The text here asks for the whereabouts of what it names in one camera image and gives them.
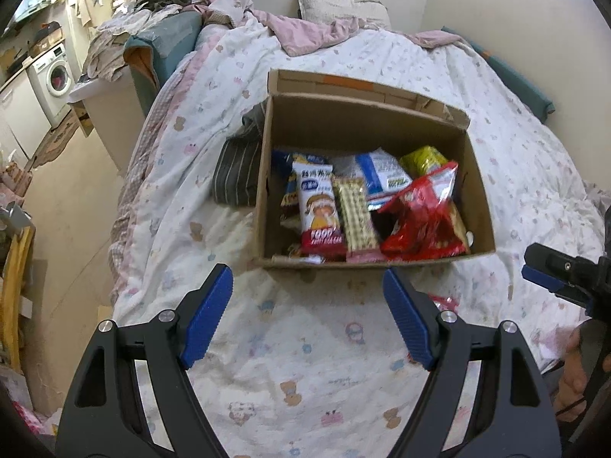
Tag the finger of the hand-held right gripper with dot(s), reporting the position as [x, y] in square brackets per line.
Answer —
[563, 260]
[549, 281]

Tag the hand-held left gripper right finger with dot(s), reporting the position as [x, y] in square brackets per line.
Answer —
[410, 324]

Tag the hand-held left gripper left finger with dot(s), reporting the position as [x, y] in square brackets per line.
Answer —
[207, 315]

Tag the red and white snack packet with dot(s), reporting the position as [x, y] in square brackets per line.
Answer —
[444, 303]

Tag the large red snack packet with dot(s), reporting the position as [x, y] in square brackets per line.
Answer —
[420, 219]

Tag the wafer biscuit packet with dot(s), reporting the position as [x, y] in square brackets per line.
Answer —
[353, 214]

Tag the dark brown snack packet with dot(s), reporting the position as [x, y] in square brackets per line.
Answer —
[289, 214]

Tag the white red-edged snack packet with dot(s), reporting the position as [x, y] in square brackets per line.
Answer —
[317, 210]

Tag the blue and white snack packet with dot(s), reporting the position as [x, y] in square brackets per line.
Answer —
[382, 171]

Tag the yellow snack packet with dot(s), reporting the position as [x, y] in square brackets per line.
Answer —
[422, 160]

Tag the blue cartoon snack packet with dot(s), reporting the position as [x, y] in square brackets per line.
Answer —
[281, 162]

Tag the clear plastic snack packet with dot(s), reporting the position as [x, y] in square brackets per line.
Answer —
[346, 167]

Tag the brown cardboard box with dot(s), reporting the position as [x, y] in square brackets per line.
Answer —
[358, 124]

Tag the person's right hand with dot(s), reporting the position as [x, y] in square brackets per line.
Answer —
[570, 377]

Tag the white printed quilt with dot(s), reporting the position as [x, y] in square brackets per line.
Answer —
[310, 343]

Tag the dark striped cloth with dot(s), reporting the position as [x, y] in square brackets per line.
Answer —
[236, 171]

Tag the teal mattress pad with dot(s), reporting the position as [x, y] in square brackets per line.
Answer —
[520, 81]

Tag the yellow wooden chair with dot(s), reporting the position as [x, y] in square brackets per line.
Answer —
[19, 257]

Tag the white storage chest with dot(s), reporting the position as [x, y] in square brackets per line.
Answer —
[114, 114]

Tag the brown floor rug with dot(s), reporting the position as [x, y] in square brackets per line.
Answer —
[55, 143]

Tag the small brown paper box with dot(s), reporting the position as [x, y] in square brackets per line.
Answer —
[83, 119]

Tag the white kitchen cabinet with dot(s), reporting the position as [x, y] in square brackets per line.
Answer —
[19, 114]

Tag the white washing machine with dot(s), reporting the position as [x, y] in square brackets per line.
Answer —
[47, 81]

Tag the teal blanket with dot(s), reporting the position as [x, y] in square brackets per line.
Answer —
[167, 33]

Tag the pink bed sheet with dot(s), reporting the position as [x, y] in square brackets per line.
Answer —
[310, 33]

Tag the brown carton on washer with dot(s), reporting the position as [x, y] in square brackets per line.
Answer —
[45, 40]

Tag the grey pillow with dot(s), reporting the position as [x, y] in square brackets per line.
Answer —
[343, 7]

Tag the hanging white towel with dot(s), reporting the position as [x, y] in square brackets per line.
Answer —
[86, 4]

